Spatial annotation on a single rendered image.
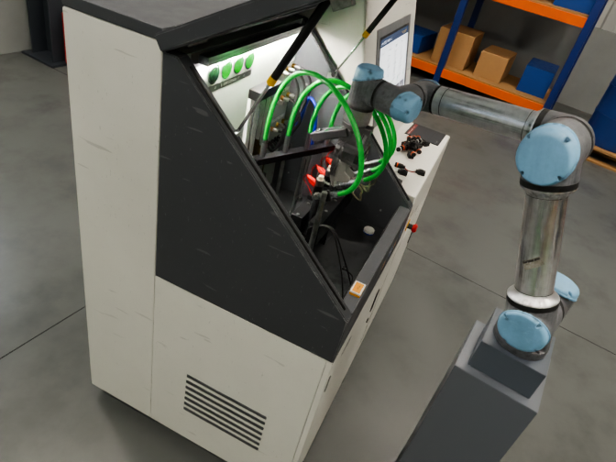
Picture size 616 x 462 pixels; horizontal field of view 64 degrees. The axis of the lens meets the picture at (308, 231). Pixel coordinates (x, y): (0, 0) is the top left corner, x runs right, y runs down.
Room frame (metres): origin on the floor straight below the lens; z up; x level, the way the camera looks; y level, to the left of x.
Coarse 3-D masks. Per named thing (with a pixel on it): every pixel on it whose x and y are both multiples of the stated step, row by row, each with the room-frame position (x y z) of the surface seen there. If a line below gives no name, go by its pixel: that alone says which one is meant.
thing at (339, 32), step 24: (360, 0) 1.68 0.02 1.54; (384, 0) 1.87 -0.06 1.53; (408, 0) 2.20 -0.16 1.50; (336, 24) 1.70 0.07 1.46; (360, 24) 1.68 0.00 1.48; (384, 24) 1.88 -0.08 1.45; (336, 48) 1.69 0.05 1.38; (360, 48) 1.67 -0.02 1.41; (408, 48) 2.25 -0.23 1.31; (408, 72) 2.28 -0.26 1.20; (408, 240) 2.15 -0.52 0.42; (384, 288) 1.78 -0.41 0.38
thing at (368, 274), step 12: (396, 216) 1.46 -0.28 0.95; (396, 228) 1.39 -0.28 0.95; (384, 240) 1.30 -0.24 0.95; (372, 252) 1.23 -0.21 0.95; (384, 252) 1.24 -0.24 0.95; (372, 264) 1.17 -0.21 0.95; (384, 264) 1.33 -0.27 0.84; (360, 276) 1.10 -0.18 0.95; (372, 276) 1.11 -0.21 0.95; (348, 288) 1.04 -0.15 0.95; (372, 288) 1.22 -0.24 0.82; (348, 300) 0.99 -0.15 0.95; (360, 300) 1.01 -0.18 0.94; (348, 324) 0.95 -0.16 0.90
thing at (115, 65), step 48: (96, 0) 1.14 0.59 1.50; (144, 0) 1.24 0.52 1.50; (192, 0) 1.36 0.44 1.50; (240, 0) 1.49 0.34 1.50; (96, 48) 1.12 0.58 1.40; (144, 48) 1.08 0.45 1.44; (96, 96) 1.12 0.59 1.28; (144, 96) 1.08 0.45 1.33; (96, 144) 1.12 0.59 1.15; (144, 144) 1.08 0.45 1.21; (96, 192) 1.12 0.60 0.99; (144, 192) 1.08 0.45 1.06; (96, 240) 1.12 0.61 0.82; (144, 240) 1.08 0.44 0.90; (96, 288) 1.13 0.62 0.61; (144, 288) 1.08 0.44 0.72; (96, 336) 1.13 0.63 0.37; (144, 336) 1.07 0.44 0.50; (96, 384) 1.14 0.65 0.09; (144, 384) 1.07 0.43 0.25
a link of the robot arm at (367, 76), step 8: (360, 64) 1.29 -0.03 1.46; (368, 64) 1.31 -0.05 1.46; (360, 72) 1.27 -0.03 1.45; (368, 72) 1.26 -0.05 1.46; (376, 72) 1.27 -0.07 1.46; (352, 80) 1.29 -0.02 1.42; (360, 80) 1.26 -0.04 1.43; (368, 80) 1.26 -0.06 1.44; (376, 80) 1.27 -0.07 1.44; (384, 80) 1.28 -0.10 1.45; (352, 88) 1.28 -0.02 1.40; (360, 88) 1.26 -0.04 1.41; (368, 88) 1.25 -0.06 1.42; (352, 96) 1.27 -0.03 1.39; (360, 96) 1.26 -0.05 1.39; (368, 96) 1.24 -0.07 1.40; (352, 104) 1.27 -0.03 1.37; (360, 104) 1.26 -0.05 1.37; (368, 104) 1.25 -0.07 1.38; (368, 112) 1.27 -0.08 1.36
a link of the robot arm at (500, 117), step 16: (432, 80) 1.38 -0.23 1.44; (432, 96) 1.29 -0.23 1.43; (448, 96) 1.28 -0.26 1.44; (464, 96) 1.26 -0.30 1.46; (480, 96) 1.26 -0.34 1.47; (432, 112) 1.30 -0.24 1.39; (448, 112) 1.26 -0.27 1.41; (464, 112) 1.24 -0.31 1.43; (480, 112) 1.22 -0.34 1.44; (496, 112) 1.20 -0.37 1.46; (512, 112) 1.19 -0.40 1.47; (528, 112) 1.18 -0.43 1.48; (544, 112) 1.16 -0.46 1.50; (560, 112) 1.16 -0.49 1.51; (496, 128) 1.19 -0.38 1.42; (512, 128) 1.17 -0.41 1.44; (528, 128) 1.15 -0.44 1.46
